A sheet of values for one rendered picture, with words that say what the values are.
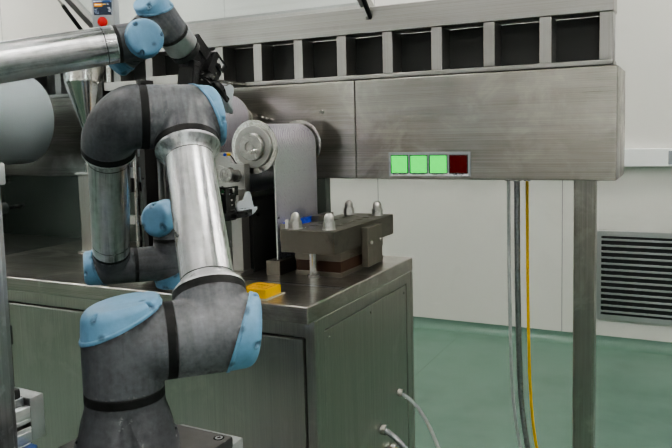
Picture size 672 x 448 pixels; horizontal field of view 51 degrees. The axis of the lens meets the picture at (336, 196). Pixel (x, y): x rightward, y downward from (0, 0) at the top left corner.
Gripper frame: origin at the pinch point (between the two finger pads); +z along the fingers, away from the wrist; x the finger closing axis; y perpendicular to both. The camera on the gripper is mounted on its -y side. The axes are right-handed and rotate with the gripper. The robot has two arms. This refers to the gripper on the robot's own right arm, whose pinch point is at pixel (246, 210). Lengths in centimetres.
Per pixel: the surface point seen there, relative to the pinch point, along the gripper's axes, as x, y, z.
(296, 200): -0.3, 0.2, 24.9
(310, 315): -26.0, -21.1, -14.8
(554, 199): -29, -24, 279
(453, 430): -13, -109, 132
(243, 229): 7.8, -6.4, 9.5
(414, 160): -29, 11, 45
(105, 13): 59, 57, 15
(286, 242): -5.7, -9.4, 9.6
